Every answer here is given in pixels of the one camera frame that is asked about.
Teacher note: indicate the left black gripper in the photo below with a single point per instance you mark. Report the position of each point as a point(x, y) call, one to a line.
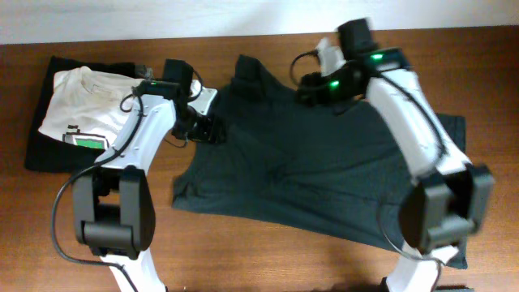
point(207, 129)

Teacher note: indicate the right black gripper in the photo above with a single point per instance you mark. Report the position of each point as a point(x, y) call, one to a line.
point(310, 90)

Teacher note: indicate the dark green t-shirt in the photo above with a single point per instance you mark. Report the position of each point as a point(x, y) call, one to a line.
point(306, 167)

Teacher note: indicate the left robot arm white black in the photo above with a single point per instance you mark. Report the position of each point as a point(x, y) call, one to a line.
point(114, 215)

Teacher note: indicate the folded white t-shirt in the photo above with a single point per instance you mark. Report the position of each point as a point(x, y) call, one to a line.
point(84, 109)

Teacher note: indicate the folded black garment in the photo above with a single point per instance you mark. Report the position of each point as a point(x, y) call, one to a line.
point(46, 154)

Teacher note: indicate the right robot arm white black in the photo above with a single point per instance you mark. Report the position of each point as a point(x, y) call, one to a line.
point(449, 197)

